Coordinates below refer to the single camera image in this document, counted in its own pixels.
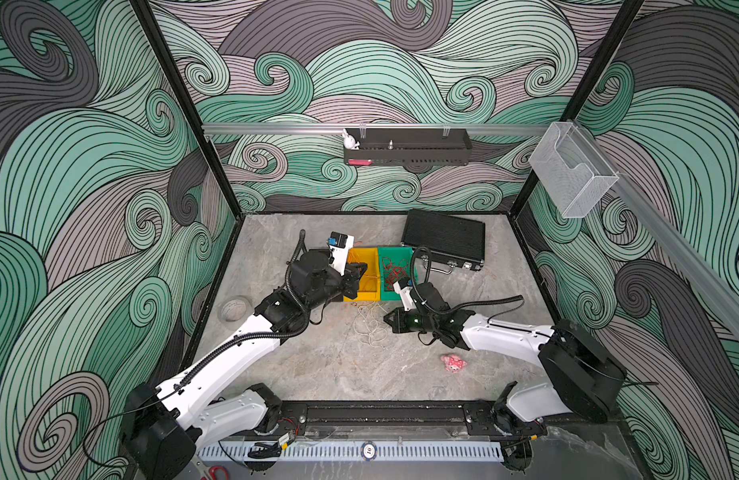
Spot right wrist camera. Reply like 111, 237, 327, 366
393, 277, 417, 311

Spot yellow plastic bin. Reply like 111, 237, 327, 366
344, 248, 381, 302

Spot black corner frame post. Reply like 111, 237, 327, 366
131, 0, 244, 221
509, 1, 643, 220

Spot small white figurine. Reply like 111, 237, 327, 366
342, 129, 361, 150

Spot black wall shelf tray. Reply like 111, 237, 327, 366
344, 129, 473, 168

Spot black corner frame post left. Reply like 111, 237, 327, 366
131, 0, 244, 221

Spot pink crumpled object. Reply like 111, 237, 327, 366
439, 354, 467, 373

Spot white slotted cable duct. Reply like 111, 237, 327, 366
198, 441, 505, 464

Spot red handled scissors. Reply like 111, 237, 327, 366
208, 465, 231, 480

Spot aluminium wall rail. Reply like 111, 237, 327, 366
202, 122, 549, 136

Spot red cable in green bin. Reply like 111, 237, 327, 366
380, 256, 413, 289

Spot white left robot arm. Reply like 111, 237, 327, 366
120, 246, 368, 479

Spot black corner frame post right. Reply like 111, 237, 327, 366
509, 1, 643, 220

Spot white cable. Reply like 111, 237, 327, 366
350, 302, 389, 346

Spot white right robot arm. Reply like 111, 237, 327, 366
383, 307, 627, 423

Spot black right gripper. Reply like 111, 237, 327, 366
379, 306, 439, 335

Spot green plastic bin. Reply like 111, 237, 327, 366
377, 247, 413, 302

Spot black ribbed carrying case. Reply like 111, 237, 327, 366
401, 210, 487, 271

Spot clear acrylic wall holder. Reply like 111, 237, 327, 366
529, 121, 619, 219

